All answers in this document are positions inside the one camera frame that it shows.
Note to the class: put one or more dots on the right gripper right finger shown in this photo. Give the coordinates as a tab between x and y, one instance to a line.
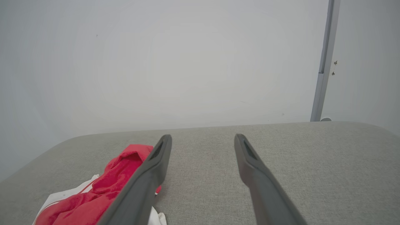
265	193

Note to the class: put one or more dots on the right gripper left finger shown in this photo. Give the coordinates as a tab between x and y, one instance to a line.
140	187

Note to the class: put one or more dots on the grey wall trim bar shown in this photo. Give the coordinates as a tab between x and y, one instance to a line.
325	56

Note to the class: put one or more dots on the red and white garment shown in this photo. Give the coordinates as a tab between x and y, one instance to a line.
90	200

